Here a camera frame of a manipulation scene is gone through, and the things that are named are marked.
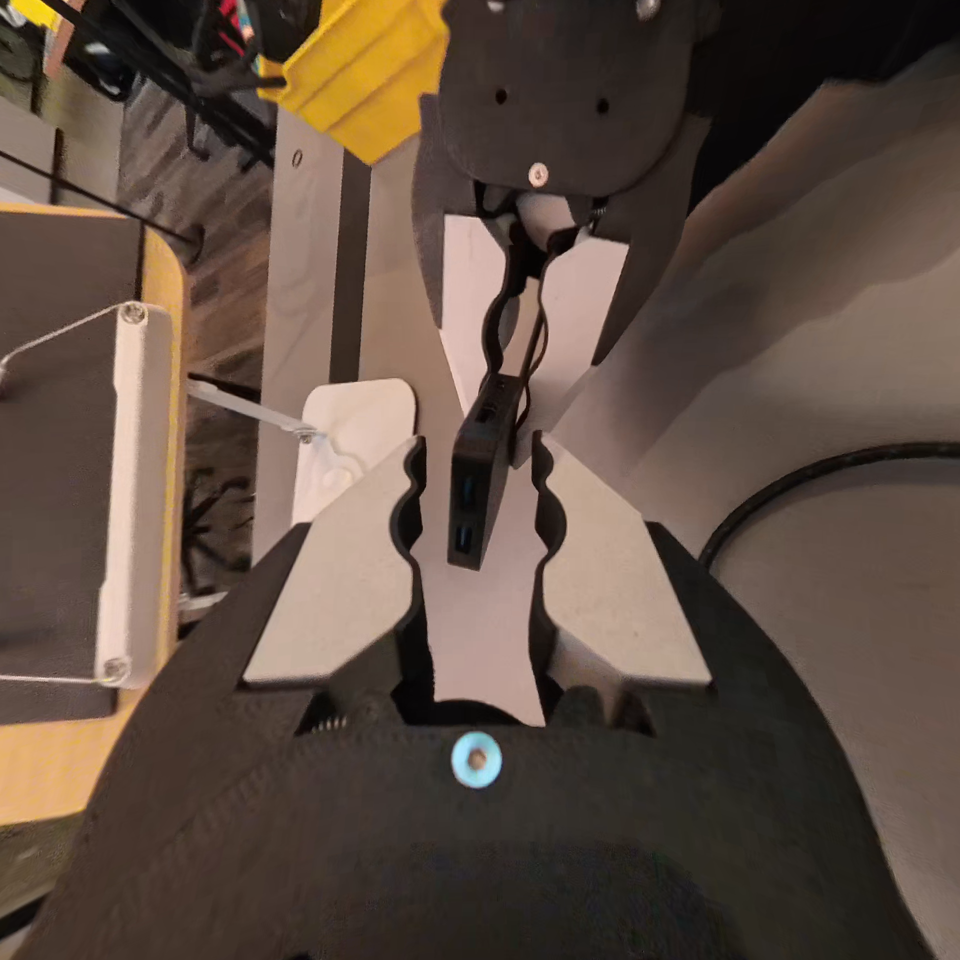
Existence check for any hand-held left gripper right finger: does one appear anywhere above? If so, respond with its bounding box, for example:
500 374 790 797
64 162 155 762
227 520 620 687
529 431 714 702

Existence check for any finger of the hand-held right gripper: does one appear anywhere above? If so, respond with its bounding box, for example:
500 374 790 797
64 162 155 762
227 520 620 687
442 213 526 432
512 228 631 470

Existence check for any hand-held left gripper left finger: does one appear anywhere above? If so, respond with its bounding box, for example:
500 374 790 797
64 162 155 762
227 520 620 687
241 435 435 704

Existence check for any black square hub adapter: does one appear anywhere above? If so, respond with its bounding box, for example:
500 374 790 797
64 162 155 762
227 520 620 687
447 372 526 573

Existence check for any black braided hdmi cable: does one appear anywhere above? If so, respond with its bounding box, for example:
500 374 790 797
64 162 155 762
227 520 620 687
697 442 960 571

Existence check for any person's right forearm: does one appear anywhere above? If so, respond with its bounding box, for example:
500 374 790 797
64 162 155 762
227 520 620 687
686 0 960 211

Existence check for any yellow plastic storage bin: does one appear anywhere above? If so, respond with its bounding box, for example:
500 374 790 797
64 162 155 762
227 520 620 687
258 0 451 166

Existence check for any white stand with wooden board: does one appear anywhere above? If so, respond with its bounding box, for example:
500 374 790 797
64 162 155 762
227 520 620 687
0 206 417 826

